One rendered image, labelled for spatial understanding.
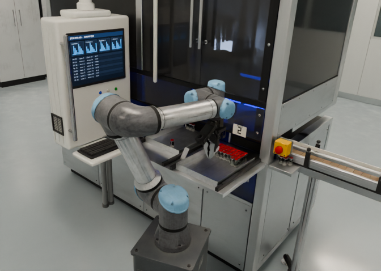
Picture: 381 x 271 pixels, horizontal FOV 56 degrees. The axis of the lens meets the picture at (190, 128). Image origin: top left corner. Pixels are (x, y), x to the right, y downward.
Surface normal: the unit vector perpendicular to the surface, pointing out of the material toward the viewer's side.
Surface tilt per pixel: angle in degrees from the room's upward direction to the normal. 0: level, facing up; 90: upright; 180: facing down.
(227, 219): 90
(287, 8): 90
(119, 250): 0
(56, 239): 0
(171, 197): 8
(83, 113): 90
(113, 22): 90
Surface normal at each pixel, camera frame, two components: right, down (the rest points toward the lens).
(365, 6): -0.64, 0.28
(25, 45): 0.77, 0.28
